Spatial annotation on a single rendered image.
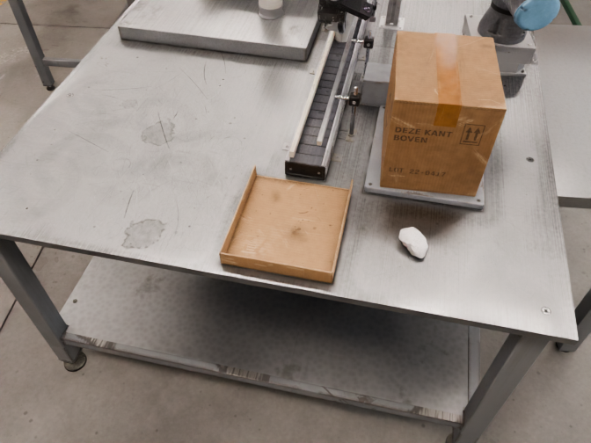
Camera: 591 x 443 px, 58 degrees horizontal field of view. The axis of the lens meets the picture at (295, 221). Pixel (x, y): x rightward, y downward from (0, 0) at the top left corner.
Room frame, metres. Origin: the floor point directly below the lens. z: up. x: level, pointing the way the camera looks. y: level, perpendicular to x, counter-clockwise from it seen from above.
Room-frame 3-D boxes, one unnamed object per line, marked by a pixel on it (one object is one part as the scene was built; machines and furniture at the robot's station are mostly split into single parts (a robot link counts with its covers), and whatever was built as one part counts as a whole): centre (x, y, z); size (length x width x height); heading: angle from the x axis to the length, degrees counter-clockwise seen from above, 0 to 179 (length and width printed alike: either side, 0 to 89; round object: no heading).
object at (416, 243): (0.79, -0.28, 0.85); 0.08 x 0.07 x 0.04; 175
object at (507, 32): (1.59, -0.66, 0.98); 0.15 x 0.15 x 0.10
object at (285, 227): (0.86, 0.01, 0.85); 0.30 x 0.26 x 0.04; 167
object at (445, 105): (1.10, -0.36, 0.99); 0.30 x 0.24 x 0.27; 172
